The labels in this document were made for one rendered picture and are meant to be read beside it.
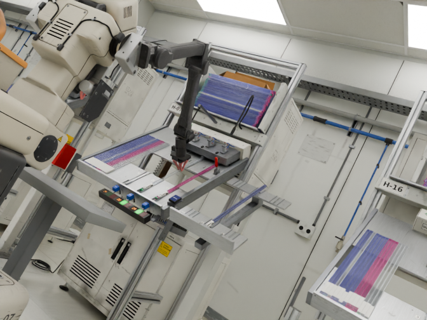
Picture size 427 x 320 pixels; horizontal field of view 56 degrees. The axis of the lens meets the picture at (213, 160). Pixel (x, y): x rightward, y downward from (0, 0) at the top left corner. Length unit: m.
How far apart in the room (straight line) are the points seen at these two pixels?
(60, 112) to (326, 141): 2.86
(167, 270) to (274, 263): 1.67
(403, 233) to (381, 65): 2.46
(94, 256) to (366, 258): 1.51
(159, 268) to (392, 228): 1.19
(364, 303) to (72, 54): 1.35
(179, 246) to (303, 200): 1.82
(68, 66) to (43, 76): 0.10
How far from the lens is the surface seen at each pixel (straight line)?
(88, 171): 2.30
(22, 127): 1.18
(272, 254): 3.72
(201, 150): 2.35
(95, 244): 2.52
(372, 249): 1.86
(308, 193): 3.76
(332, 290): 1.62
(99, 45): 1.49
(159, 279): 2.22
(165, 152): 2.42
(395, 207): 2.28
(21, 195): 3.24
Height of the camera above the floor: 0.77
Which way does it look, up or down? 8 degrees up
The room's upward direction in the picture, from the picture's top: 28 degrees clockwise
